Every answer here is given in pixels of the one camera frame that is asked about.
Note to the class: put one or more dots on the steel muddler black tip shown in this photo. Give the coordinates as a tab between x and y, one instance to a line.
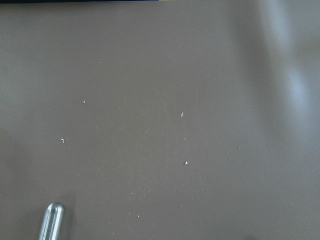
52	221

